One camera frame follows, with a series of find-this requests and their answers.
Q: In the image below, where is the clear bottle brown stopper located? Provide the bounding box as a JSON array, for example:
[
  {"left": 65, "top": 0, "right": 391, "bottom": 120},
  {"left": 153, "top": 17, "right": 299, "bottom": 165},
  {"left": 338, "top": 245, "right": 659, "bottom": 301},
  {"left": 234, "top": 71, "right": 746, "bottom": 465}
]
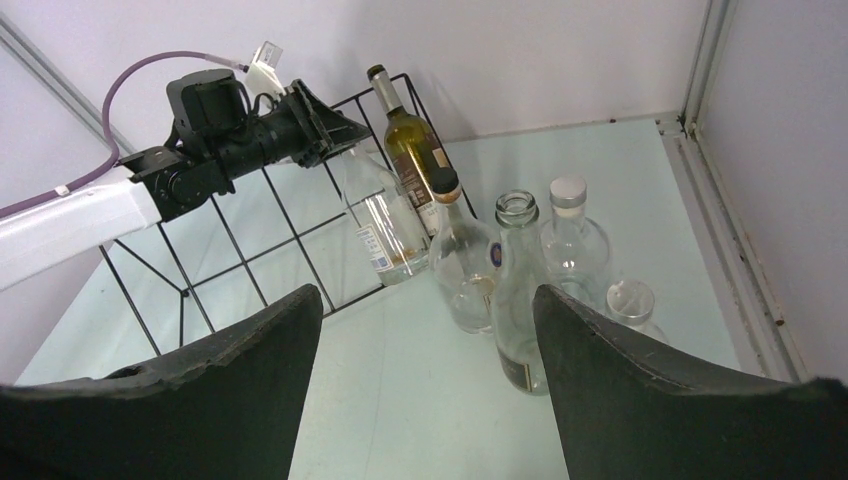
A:
[{"left": 341, "top": 147, "right": 429, "bottom": 286}]

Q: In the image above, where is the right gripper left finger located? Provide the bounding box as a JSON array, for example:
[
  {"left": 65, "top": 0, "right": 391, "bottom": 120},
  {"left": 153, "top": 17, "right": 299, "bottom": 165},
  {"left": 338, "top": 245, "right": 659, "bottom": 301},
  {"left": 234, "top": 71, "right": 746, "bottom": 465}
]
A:
[{"left": 1, "top": 284, "right": 323, "bottom": 479}]

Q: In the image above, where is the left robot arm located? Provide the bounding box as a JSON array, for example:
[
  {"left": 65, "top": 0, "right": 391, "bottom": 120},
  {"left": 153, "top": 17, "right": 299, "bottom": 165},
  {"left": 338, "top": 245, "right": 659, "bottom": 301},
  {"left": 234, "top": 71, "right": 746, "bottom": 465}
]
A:
[{"left": 1, "top": 69, "right": 370, "bottom": 288}]

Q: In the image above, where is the black wire wine rack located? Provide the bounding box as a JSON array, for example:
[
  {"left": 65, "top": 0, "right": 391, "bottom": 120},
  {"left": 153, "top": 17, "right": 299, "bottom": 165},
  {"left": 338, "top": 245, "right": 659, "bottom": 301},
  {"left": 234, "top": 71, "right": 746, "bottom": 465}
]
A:
[{"left": 99, "top": 72, "right": 478, "bottom": 357}]

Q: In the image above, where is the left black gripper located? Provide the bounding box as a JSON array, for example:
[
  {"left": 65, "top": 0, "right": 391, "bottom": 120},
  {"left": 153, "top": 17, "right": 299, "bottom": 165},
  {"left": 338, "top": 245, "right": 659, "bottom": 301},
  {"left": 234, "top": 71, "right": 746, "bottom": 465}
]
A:
[{"left": 166, "top": 69, "right": 371, "bottom": 183}]

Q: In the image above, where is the tall clear bottle black label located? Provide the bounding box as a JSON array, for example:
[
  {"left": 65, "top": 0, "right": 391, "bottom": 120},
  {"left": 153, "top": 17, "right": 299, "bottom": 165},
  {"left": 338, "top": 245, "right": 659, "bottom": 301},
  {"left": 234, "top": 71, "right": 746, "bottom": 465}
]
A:
[{"left": 492, "top": 189, "right": 549, "bottom": 396}]

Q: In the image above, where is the clear bottle dark label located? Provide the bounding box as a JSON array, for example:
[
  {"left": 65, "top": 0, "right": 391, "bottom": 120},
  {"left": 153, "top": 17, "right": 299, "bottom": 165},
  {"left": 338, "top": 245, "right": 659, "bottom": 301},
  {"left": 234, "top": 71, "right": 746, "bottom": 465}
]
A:
[{"left": 541, "top": 175, "right": 612, "bottom": 310}]

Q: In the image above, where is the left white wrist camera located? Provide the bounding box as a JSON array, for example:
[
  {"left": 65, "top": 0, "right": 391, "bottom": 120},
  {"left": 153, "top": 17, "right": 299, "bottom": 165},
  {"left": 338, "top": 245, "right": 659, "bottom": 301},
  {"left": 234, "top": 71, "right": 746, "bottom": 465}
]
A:
[{"left": 244, "top": 41, "right": 284, "bottom": 96}]

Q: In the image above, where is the clear bottle silver cap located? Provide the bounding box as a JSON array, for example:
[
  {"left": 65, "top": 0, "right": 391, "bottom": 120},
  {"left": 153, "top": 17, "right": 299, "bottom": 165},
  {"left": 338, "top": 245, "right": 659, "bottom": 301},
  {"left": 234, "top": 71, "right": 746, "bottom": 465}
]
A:
[{"left": 605, "top": 278, "right": 669, "bottom": 344}]

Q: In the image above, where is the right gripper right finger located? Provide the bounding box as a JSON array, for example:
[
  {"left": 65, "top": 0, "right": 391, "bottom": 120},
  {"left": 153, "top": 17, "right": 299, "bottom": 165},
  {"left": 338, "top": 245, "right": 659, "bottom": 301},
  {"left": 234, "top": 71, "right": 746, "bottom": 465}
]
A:
[{"left": 533, "top": 285, "right": 847, "bottom": 479}]

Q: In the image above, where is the clear bottle black cork stopper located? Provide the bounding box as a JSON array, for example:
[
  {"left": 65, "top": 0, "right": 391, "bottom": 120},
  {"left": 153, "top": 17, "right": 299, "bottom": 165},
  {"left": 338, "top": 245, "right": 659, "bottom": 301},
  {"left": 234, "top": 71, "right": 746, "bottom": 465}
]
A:
[{"left": 429, "top": 167, "right": 500, "bottom": 334}]

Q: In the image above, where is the dark green wine bottle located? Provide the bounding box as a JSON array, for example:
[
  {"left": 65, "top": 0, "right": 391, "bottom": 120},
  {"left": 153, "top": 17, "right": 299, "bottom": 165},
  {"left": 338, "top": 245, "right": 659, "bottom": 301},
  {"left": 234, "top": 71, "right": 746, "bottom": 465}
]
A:
[{"left": 367, "top": 64, "right": 449, "bottom": 238}]

